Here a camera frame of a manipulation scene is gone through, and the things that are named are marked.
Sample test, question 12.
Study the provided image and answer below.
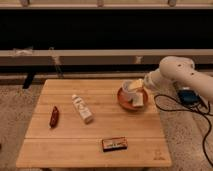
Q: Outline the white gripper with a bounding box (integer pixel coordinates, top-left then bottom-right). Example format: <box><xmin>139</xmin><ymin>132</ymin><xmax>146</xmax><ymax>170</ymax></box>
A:
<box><xmin>128</xmin><ymin>70</ymin><xmax>162</xmax><ymax>91</ymax></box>

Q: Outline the black cable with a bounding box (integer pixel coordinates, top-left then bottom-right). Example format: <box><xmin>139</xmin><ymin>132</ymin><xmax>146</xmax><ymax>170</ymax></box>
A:
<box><xmin>153</xmin><ymin>93</ymin><xmax>213</xmax><ymax>167</ymax></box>

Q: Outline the small printed box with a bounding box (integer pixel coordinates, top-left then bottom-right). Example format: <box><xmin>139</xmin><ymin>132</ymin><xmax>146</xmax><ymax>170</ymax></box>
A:
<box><xmin>101</xmin><ymin>137</ymin><xmax>128</xmax><ymax>152</ymax></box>

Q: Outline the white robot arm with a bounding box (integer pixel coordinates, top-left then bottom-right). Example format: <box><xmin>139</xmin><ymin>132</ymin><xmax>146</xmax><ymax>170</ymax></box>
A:
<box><xmin>134</xmin><ymin>56</ymin><xmax>213</xmax><ymax>103</ymax></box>

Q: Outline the blue black device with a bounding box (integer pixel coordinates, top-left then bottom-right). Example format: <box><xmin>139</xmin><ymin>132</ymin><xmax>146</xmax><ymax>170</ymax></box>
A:
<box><xmin>177</xmin><ymin>89</ymin><xmax>199</xmax><ymax>105</ymax></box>

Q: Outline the black bracket leg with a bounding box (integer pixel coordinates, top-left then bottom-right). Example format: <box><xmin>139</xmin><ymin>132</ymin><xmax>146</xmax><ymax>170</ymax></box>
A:
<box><xmin>22</xmin><ymin>72</ymin><xmax>36</xmax><ymax>89</ymax></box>

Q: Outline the white tube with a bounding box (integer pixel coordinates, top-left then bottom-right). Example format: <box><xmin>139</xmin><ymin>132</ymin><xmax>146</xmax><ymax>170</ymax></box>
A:
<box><xmin>72</xmin><ymin>94</ymin><xmax>93</xmax><ymax>124</ymax></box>

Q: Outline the red snack packet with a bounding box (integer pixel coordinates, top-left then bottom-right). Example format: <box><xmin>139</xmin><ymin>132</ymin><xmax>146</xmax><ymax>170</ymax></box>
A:
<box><xmin>49</xmin><ymin>106</ymin><xmax>59</xmax><ymax>128</ymax></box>

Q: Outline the white cup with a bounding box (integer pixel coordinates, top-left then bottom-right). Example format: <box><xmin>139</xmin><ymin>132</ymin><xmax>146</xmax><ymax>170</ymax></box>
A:
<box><xmin>122</xmin><ymin>80</ymin><xmax>136</xmax><ymax>101</ymax></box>

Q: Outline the wooden bench rail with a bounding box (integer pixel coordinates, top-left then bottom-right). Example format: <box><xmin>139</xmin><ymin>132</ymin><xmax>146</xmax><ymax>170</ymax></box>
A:
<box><xmin>0</xmin><ymin>49</ymin><xmax>213</xmax><ymax>66</ymax></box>

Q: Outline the white block on plate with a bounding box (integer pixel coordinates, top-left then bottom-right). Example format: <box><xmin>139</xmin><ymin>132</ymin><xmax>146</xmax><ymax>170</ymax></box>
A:
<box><xmin>132</xmin><ymin>92</ymin><xmax>144</xmax><ymax>107</ymax></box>

